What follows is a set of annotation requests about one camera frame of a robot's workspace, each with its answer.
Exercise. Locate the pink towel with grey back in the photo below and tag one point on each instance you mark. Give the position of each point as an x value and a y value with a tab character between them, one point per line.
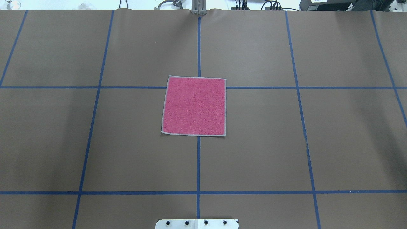
195	106

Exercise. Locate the brown paper table cover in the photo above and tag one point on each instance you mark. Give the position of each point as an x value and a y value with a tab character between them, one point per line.
315	129

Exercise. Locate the aluminium frame post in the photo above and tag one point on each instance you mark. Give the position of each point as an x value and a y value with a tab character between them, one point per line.
198	7

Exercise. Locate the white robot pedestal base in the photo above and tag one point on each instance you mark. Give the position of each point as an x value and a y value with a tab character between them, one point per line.
197	224

